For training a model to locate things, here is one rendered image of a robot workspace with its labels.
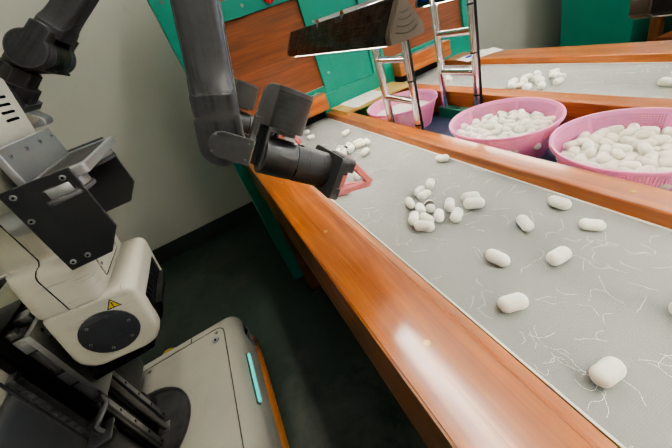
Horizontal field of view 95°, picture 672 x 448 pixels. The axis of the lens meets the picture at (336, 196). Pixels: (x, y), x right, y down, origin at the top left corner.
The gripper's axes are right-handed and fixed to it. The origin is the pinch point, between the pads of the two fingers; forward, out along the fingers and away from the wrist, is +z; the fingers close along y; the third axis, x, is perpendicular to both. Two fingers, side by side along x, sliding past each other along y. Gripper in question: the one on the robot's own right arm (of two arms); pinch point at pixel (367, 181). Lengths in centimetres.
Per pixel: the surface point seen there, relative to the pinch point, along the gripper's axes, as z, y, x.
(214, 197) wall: 9, 180, 71
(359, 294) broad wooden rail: -2.8, -12.2, 14.6
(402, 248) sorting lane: 7.9, -6.5, 8.9
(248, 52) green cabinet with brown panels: -10, 87, -21
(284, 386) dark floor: 26, 37, 92
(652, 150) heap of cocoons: 44, -19, -23
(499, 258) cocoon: 12.4, -20.0, 2.4
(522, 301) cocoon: 9.3, -26.5, 4.9
